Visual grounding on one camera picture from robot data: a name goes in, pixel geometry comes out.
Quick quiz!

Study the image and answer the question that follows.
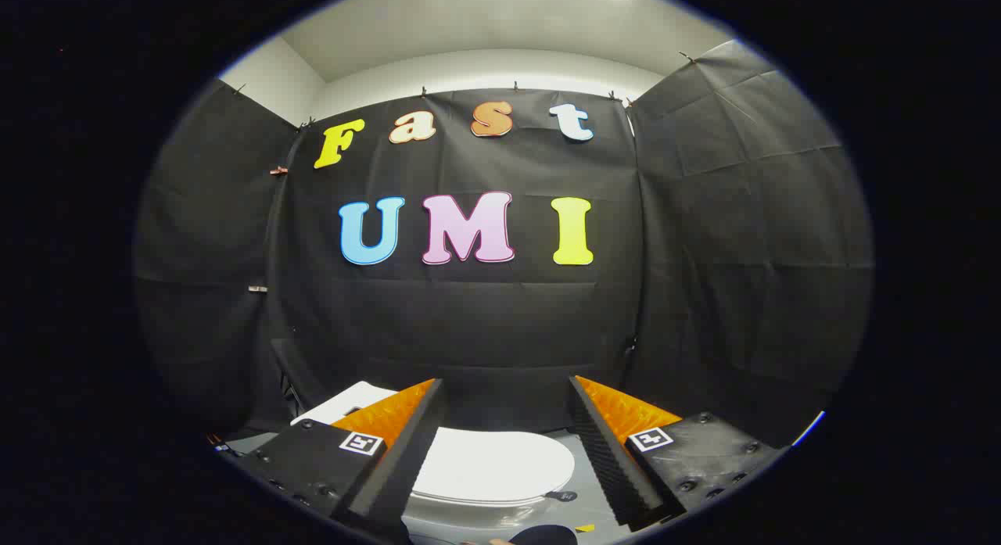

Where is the white toilet tank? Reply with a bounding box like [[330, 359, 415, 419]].
[[291, 381, 400, 427]]

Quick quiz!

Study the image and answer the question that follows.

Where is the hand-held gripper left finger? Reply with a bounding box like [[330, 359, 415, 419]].
[[223, 378, 448, 540]]

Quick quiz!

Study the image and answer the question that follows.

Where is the black backdrop cloth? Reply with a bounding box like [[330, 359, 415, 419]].
[[133, 38, 874, 452]]

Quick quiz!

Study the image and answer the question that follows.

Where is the white toilet seat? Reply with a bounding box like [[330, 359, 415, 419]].
[[411, 489, 550, 509]]

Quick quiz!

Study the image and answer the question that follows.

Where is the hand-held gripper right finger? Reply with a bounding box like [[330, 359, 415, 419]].
[[569, 375, 787, 530]]

